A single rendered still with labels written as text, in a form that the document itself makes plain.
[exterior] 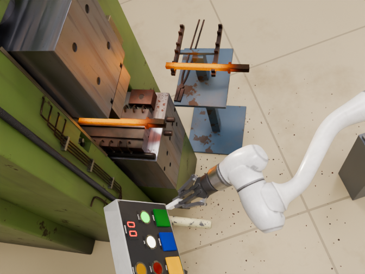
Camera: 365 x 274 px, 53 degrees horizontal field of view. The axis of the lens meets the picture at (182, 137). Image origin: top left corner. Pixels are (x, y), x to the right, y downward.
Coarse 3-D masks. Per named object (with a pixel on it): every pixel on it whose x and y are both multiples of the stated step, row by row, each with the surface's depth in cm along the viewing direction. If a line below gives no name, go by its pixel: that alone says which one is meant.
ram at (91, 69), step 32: (32, 0) 111; (64, 0) 108; (96, 0) 122; (0, 32) 107; (32, 32) 105; (64, 32) 104; (96, 32) 123; (32, 64) 108; (64, 64) 106; (96, 64) 124; (64, 96) 124; (96, 96) 125
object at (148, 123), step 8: (80, 120) 182; (88, 120) 181; (96, 120) 180; (104, 120) 179; (112, 120) 178; (120, 120) 177; (128, 120) 176; (136, 120) 175; (144, 120) 174; (152, 120) 172; (160, 120) 171
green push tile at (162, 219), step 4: (156, 212) 151; (160, 212) 153; (164, 212) 155; (156, 216) 150; (160, 216) 152; (164, 216) 154; (156, 220) 149; (160, 220) 150; (164, 220) 152; (168, 220) 154; (156, 224) 149; (160, 224) 149; (164, 224) 151; (168, 224) 153
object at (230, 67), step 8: (168, 64) 189; (176, 64) 188; (184, 64) 187; (192, 64) 186; (200, 64) 185; (208, 64) 184; (216, 64) 184; (224, 64) 183; (232, 64) 181; (240, 64) 180; (248, 64) 179
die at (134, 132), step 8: (128, 112) 180; (136, 112) 179; (144, 112) 178; (88, 128) 181; (96, 128) 180; (104, 128) 179; (112, 128) 178; (120, 128) 177; (128, 128) 176; (136, 128) 175; (144, 128) 174; (96, 136) 179; (104, 136) 177; (112, 136) 176; (120, 136) 175; (128, 136) 174; (136, 136) 174; (144, 136) 175; (104, 144) 176; (112, 144) 175; (120, 144) 175; (128, 144) 174; (136, 144) 173; (144, 144) 175
